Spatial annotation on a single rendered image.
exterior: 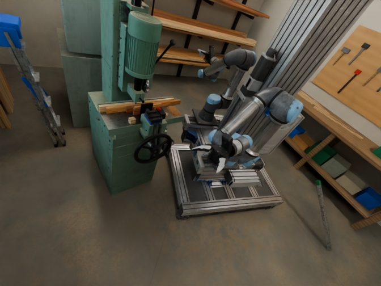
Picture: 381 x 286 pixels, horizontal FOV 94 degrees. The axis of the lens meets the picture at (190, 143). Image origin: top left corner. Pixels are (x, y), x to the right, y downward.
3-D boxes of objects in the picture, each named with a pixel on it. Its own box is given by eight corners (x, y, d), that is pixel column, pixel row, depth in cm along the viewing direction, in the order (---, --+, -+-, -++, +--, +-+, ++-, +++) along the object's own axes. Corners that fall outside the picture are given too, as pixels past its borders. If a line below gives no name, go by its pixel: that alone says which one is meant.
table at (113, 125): (113, 147, 112) (113, 140, 108) (97, 116, 126) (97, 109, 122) (187, 129, 148) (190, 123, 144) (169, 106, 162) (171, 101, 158)
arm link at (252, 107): (268, 74, 99) (204, 135, 102) (284, 85, 94) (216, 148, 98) (267, 85, 109) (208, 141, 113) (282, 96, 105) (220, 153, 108)
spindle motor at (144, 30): (131, 80, 106) (137, 20, 85) (120, 65, 114) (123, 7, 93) (157, 79, 116) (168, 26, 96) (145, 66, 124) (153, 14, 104)
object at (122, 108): (106, 113, 122) (106, 109, 119) (105, 112, 123) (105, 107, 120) (180, 104, 159) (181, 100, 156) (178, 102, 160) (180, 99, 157)
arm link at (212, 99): (201, 104, 167) (206, 92, 158) (212, 104, 174) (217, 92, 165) (207, 113, 160) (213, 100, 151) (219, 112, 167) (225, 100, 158)
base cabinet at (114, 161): (110, 197, 174) (111, 149, 126) (92, 154, 200) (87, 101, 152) (152, 180, 200) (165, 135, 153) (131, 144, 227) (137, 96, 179)
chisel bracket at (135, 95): (134, 104, 125) (135, 93, 119) (126, 93, 131) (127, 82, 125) (144, 103, 129) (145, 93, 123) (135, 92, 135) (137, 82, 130)
